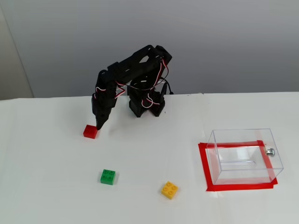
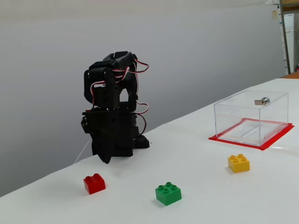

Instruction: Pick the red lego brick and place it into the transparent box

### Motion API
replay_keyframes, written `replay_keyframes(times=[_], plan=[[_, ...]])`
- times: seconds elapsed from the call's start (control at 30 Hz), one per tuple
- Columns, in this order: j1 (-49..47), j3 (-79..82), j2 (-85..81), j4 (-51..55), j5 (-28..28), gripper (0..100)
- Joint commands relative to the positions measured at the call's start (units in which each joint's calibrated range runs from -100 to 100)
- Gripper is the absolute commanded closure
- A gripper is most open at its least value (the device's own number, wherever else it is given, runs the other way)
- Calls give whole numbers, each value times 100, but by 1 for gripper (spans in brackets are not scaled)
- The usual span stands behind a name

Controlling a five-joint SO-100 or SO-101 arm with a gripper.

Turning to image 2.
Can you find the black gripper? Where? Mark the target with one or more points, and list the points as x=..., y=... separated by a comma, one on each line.
x=101, y=127

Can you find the red lego brick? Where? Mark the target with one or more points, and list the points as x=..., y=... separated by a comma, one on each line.
x=94, y=185

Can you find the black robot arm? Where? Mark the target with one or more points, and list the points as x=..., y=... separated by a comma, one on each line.
x=98, y=77

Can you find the green lego brick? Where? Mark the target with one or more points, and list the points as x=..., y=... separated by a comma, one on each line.
x=168, y=196

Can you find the transparent plastic box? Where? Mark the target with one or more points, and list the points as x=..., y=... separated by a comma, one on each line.
x=233, y=126

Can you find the yellow lego brick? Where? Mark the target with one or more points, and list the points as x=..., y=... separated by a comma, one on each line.
x=238, y=164

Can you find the metal box lock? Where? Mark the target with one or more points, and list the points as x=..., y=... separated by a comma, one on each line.
x=264, y=100

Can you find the brown wooden table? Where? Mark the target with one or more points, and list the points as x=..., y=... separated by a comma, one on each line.
x=293, y=75

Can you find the beige paper note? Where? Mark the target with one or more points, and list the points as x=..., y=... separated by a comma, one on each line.
x=273, y=14

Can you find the white refrigerator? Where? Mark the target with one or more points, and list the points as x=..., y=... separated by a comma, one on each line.
x=290, y=25

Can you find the wooden shelf board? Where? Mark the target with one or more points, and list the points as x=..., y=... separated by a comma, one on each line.
x=290, y=6

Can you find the red tape frame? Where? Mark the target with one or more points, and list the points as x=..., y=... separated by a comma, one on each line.
x=233, y=142

